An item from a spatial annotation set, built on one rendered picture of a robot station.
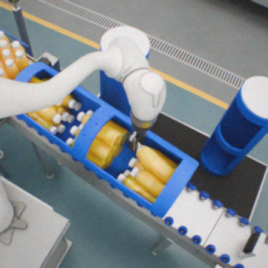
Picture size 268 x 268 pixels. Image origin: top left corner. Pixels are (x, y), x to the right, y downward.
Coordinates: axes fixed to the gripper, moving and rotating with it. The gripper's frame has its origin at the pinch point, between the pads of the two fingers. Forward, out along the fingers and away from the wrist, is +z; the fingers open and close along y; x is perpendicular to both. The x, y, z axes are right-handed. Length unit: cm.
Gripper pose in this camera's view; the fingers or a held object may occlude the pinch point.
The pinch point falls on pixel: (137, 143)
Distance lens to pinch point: 128.3
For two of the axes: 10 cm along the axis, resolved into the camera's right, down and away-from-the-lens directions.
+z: -0.9, 4.6, 8.9
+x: -8.2, -5.4, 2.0
